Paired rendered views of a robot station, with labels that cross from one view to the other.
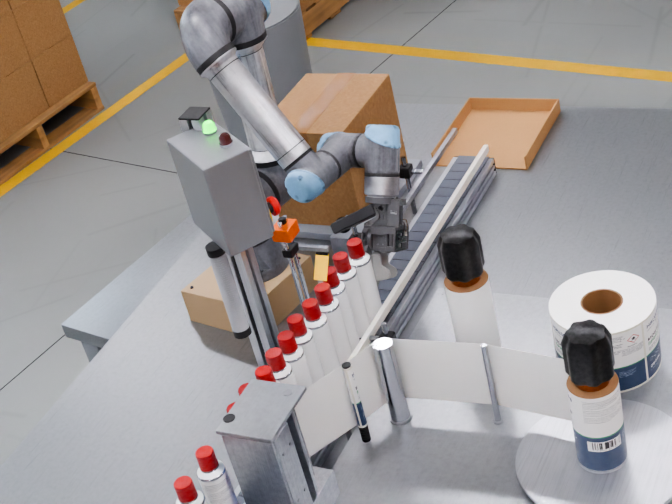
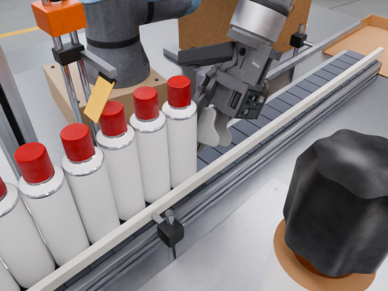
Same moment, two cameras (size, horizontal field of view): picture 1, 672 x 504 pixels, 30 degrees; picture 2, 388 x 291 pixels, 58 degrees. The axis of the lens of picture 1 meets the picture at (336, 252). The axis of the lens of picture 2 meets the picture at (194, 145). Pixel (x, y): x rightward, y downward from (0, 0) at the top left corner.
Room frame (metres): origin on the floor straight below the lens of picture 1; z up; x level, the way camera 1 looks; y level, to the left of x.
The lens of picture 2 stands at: (1.81, -0.16, 1.34)
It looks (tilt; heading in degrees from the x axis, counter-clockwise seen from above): 42 degrees down; 14
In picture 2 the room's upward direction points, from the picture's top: straight up
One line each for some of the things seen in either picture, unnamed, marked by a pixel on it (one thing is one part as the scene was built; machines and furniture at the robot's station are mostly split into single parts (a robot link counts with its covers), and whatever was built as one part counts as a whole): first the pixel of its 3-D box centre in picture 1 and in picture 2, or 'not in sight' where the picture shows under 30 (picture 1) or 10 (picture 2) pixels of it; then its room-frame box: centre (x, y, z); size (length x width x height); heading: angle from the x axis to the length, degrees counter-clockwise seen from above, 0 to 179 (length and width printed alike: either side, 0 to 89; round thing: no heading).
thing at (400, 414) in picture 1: (391, 381); not in sight; (1.87, -0.04, 0.97); 0.05 x 0.05 x 0.19
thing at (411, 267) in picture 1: (407, 272); (249, 142); (2.31, -0.14, 0.90); 1.07 x 0.01 x 0.02; 147
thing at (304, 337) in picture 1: (306, 358); (11, 230); (2.00, 0.11, 0.98); 0.05 x 0.05 x 0.20
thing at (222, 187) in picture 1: (222, 187); not in sight; (2.05, 0.17, 1.38); 0.17 x 0.10 x 0.19; 22
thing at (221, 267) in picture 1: (228, 290); not in sight; (2.01, 0.22, 1.18); 0.04 x 0.04 x 0.21
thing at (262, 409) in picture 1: (261, 409); not in sight; (1.68, 0.19, 1.14); 0.14 x 0.11 x 0.01; 147
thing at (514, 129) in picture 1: (496, 132); (387, 45); (2.93, -0.50, 0.85); 0.30 x 0.26 x 0.04; 147
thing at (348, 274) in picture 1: (350, 294); (150, 149); (2.17, -0.01, 0.98); 0.05 x 0.05 x 0.20
